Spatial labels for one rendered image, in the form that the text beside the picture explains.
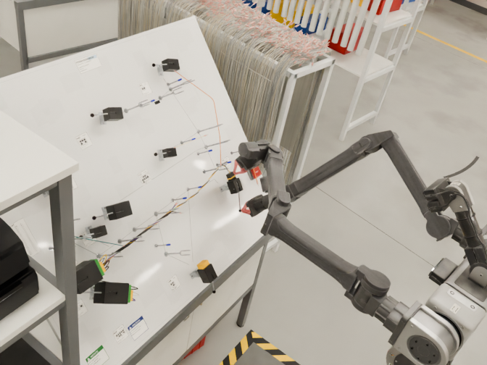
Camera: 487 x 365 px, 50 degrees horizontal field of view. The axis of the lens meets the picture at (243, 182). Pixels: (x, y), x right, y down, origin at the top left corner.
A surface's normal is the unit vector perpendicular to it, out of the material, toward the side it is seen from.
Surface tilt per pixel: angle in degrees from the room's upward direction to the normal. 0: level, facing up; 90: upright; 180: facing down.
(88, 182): 50
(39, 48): 90
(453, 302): 0
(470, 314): 0
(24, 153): 0
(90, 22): 90
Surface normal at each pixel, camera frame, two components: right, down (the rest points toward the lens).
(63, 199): 0.80, 0.47
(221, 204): 0.72, -0.14
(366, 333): 0.17, -0.77
